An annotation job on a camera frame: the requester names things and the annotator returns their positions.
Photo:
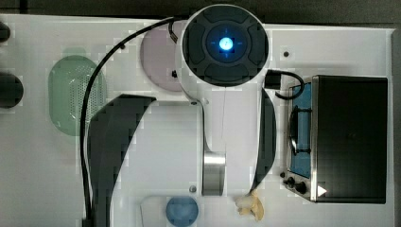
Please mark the purple round plate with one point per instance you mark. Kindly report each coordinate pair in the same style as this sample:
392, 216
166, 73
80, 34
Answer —
157, 56

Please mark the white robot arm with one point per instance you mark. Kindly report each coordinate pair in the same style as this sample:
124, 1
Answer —
179, 160

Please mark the black cylinder at edge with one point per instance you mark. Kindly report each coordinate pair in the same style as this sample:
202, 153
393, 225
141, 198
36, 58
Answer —
11, 90

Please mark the black knob at edge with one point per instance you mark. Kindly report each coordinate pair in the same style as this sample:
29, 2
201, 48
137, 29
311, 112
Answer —
4, 32

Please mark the blue cup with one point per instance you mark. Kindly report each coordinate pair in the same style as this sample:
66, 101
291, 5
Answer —
182, 211

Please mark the yellow white popcorn toy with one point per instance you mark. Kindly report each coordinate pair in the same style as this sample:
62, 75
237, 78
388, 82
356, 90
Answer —
250, 204

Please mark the green perforated basket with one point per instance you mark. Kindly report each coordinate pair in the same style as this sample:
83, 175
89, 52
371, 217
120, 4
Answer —
67, 83

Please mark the black toaster oven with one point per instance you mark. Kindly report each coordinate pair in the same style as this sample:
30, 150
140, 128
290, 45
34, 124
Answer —
348, 139

